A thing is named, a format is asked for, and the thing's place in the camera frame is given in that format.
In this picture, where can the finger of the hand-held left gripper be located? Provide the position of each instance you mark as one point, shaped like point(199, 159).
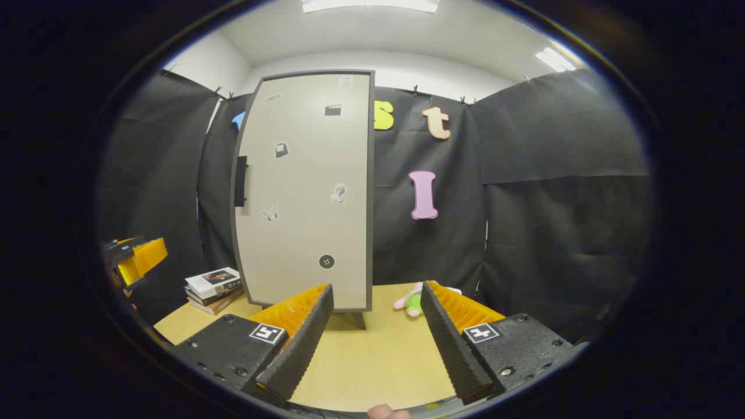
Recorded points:
point(145, 256)

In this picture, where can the dark cover book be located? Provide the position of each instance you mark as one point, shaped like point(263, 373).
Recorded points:
point(223, 297)

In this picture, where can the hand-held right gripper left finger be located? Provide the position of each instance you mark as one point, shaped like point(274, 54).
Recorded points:
point(302, 349)

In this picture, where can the dark grey cabinet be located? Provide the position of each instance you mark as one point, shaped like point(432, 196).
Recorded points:
point(357, 320)

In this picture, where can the beige cabinet door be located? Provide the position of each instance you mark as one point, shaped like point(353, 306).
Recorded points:
point(308, 233)

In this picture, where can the long ceiling light panel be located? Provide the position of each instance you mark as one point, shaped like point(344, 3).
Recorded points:
point(372, 4)

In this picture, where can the brown cover book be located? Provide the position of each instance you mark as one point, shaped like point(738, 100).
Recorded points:
point(221, 306)

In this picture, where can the pink green plush toy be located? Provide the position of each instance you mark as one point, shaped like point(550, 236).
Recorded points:
point(414, 302)

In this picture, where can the black backdrop cloth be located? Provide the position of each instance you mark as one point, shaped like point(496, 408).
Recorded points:
point(553, 233)

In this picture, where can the white cover book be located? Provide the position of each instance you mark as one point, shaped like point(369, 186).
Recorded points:
point(210, 280)

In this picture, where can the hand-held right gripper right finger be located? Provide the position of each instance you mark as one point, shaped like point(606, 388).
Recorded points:
point(451, 349)

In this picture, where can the small ceiling light panel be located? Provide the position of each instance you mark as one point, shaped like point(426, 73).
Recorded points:
point(554, 59)

